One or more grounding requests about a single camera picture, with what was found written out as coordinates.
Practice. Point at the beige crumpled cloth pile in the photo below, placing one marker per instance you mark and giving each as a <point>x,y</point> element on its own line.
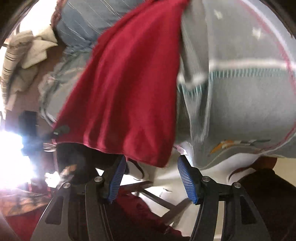
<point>27,55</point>

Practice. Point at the person's dark red clothing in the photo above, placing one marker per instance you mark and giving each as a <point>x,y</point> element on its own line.
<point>266,197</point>

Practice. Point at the red fleece garment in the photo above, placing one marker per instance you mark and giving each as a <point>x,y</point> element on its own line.
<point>127,92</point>

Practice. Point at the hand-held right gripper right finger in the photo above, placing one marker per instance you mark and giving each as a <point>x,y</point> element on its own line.
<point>188,180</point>

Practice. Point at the grey star-print blanket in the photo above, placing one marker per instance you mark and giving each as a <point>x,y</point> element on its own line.
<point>242,104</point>

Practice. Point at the blue plaid bed sheet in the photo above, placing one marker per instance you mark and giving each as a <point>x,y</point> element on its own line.
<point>81,23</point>

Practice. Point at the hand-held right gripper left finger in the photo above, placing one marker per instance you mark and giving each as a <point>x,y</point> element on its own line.
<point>116,180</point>

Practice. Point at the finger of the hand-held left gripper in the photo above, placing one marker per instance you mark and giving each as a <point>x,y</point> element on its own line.
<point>62,130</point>

